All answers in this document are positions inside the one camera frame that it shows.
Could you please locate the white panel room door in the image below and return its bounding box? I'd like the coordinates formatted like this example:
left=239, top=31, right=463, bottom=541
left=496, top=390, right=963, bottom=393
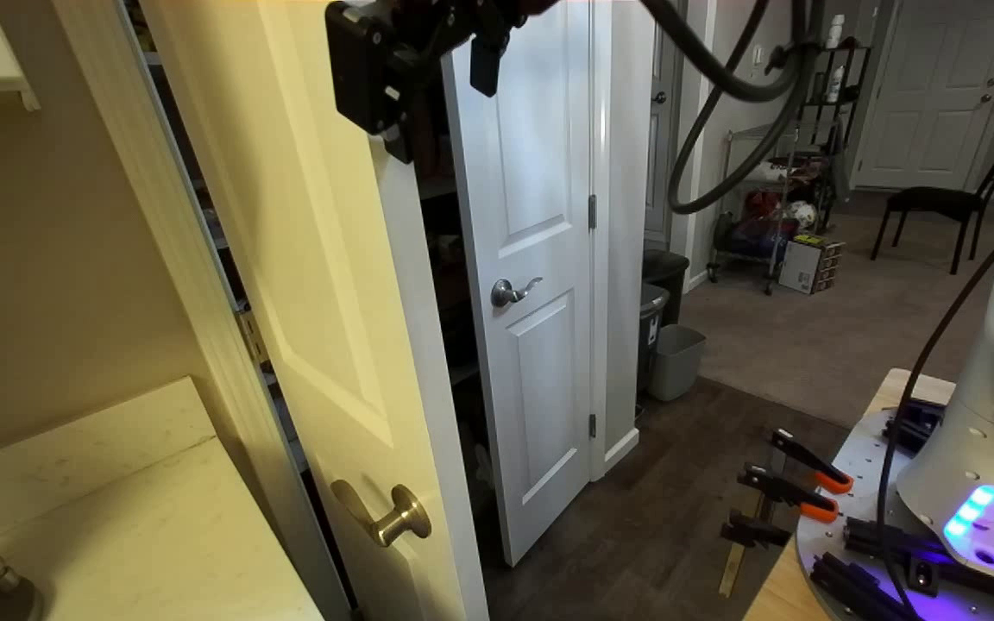
left=850, top=0, right=994, bottom=192

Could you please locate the thin black cable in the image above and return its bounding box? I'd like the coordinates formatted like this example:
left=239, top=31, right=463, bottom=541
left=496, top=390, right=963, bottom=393
left=871, top=191, right=994, bottom=621

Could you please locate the cardboard box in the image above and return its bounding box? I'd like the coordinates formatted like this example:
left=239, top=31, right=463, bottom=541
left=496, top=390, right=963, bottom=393
left=773, top=230, right=850, bottom=299

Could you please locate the black mounting bracket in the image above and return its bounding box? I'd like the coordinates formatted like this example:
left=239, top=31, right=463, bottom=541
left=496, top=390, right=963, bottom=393
left=879, top=398, right=948, bottom=455
left=808, top=553, right=928, bottom=621
left=837, top=514, right=994, bottom=614

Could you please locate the metal lever door handle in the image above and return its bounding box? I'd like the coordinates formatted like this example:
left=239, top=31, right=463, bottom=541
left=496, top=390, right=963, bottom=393
left=485, top=271, right=546, bottom=315
left=329, top=471, right=436, bottom=547

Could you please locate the black metal storage rack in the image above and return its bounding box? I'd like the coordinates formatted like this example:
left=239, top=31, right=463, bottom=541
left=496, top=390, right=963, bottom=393
left=708, top=33, right=877, bottom=292

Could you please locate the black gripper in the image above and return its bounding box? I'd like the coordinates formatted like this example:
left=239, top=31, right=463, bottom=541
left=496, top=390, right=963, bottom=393
left=325, top=0, right=559, bottom=164

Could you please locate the black trash can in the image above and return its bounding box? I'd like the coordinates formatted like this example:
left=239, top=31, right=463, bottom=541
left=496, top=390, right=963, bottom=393
left=634, top=245, right=692, bottom=357

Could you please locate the small grey waste bin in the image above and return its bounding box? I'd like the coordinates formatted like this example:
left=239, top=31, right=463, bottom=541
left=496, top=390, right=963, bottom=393
left=640, top=319, right=711, bottom=402

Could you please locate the white panel pantry door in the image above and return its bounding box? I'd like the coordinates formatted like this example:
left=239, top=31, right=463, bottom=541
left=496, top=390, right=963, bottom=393
left=139, top=0, right=493, bottom=621
left=439, top=0, right=604, bottom=568

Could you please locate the black orange bar clamp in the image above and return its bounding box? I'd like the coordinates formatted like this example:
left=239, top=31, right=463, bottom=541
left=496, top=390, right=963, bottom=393
left=767, top=423, right=860, bottom=500
left=737, top=463, right=844, bottom=528

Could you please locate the black cable bundle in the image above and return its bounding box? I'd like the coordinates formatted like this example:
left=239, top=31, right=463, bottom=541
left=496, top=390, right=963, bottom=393
left=639, top=0, right=842, bottom=220

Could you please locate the black wooden chair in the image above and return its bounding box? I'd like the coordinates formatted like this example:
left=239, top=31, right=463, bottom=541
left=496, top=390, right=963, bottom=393
left=866, top=125, right=994, bottom=280

